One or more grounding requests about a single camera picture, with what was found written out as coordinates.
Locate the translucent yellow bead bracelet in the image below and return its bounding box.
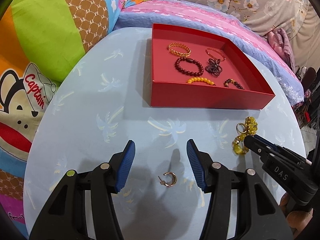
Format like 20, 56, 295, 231
231, 116, 259, 156

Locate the dark brown gold bead bracelet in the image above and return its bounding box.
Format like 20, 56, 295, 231
223, 78, 246, 90

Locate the small dark bead mala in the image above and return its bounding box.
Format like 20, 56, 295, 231
204, 59, 223, 77

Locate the yellow orange bead bracelet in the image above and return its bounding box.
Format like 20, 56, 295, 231
186, 77, 217, 86

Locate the dark red bead bracelet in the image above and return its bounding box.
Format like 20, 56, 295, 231
174, 57, 203, 78

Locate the gold hoop earring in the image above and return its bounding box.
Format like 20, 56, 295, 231
158, 172, 177, 187

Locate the thin gold bangle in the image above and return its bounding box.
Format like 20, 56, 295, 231
205, 48, 226, 62

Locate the wide gold cuff bracelet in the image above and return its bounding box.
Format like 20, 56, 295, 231
167, 42, 192, 58

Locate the person right hand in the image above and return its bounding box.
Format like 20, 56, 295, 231
279, 193, 313, 239

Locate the red cardboard box tray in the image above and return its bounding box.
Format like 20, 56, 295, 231
150, 23, 275, 110

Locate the pink purple folded cloth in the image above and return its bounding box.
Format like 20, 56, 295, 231
267, 28, 296, 72

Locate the light blue palm tablecloth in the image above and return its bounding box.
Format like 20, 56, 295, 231
23, 28, 305, 239

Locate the grey floral sheet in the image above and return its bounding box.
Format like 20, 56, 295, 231
181, 0, 319, 69

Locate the colourful monkey cartoon quilt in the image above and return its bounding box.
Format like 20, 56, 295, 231
0, 0, 151, 238

